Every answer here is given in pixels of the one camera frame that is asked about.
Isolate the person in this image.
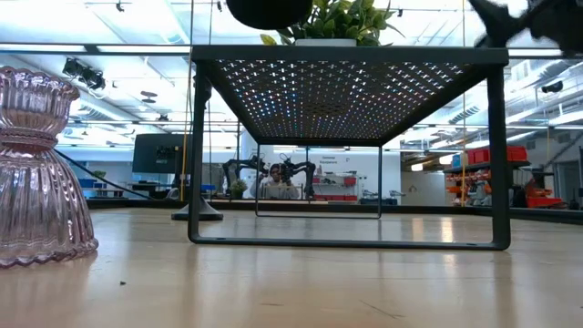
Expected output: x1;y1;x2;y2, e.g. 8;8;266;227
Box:
249;163;301;200

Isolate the pink ribbed glass candle holder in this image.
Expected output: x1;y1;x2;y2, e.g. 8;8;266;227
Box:
0;66;99;269

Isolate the green plant in white pot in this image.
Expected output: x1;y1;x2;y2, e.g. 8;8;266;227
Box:
259;0;406;47

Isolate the black aluminium table frame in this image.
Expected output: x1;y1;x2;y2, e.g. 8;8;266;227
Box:
86;198;583;225

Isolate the small green plant black pot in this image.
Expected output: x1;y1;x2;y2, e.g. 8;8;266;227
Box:
229;179;250;200

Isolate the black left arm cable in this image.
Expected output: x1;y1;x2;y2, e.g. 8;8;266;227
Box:
54;149;154;201

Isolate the white rack with red bins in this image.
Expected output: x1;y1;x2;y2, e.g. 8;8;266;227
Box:
312;175;359;202

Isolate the black perforated metal shelf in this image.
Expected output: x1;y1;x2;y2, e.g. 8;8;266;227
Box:
187;44;512;251

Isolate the black computer monitor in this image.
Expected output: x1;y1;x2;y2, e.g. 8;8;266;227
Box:
132;133;191;175

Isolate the black ceiling-mounted camera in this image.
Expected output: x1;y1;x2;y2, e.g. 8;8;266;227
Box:
62;57;107;91

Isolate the grey overhead beam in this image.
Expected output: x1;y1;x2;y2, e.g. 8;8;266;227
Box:
0;42;583;59

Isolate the yellow hanging cable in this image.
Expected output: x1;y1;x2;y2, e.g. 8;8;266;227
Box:
179;45;195;202

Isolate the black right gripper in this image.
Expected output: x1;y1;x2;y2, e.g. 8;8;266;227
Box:
467;0;583;58

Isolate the shelving rack with red bins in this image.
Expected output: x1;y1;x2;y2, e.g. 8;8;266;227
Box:
444;145;568;210

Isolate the black metal candlestick holder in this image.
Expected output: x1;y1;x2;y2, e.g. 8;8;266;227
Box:
225;0;314;31

